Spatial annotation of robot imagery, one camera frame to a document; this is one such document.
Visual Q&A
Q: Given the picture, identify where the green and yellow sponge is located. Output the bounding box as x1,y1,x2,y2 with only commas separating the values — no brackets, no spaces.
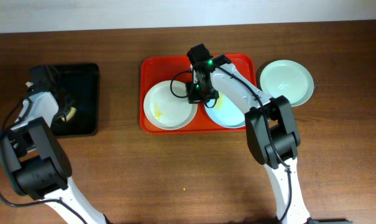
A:
60,107,77,123

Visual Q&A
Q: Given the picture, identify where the light blue plate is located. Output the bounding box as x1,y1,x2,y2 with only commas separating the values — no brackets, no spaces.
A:
204,92,245,129

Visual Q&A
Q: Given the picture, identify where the white plate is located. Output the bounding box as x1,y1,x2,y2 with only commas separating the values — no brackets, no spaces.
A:
143,80,198,130

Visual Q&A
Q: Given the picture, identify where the pale green plate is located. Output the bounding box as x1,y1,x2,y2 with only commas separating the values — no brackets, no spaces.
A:
260,60,314,106

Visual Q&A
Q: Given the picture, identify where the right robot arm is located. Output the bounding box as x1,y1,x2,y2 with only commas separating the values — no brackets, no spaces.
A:
187,44,312,223

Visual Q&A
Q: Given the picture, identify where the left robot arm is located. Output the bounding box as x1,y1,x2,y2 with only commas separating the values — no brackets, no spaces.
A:
0,63,109,223

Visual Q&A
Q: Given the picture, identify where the black plastic tray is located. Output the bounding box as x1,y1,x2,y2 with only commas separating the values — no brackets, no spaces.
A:
35,63,101,139

